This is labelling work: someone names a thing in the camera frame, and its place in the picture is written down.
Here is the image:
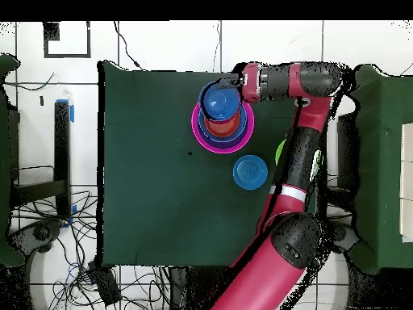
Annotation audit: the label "small dark blue bowl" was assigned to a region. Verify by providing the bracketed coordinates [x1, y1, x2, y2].
[200, 81, 242, 122]

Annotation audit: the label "orange bowl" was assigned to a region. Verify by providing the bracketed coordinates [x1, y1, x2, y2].
[203, 111, 241, 138]

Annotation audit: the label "large light blue bowl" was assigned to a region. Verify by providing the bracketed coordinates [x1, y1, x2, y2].
[197, 107, 249, 145]

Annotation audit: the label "large pink bowl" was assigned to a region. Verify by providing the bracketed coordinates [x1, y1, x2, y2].
[190, 101, 255, 155]

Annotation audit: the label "purple bowl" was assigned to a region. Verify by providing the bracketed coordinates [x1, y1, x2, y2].
[194, 119, 252, 151]

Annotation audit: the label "translucent blue ribbed bowl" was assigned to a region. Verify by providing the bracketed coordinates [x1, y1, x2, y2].
[232, 154, 269, 191]

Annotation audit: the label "large green bowl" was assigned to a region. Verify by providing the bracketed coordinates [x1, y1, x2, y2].
[275, 138, 288, 166]

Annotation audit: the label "dark green table cloth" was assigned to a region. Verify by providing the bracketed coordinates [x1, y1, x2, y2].
[98, 61, 327, 269]

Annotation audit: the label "green cloth covered table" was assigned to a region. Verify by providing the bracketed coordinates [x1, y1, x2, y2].
[344, 63, 413, 274]
[0, 52, 26, 268]

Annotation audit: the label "black stand with blue tape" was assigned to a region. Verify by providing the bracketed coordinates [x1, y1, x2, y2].
[9, 98, 76, 228]

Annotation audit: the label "white boxes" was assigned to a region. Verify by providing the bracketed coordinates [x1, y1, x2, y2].
[399, 122, 413, 243]

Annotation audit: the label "black power adapter box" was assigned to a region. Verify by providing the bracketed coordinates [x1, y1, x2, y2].
[87, 260, 123, 307]

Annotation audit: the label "black floor cable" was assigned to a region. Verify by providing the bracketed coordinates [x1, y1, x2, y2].
[112, 20, 144, 70]

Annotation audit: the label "black square floor frame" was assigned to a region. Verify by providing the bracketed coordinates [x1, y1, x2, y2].
[44, 20, 92, 60]

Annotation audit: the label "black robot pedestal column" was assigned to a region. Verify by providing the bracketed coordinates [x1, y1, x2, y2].
[167, 266, 233, 310]

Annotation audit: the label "tangle of black cables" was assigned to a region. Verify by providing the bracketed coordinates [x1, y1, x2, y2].
[12, 190, 169, 310]

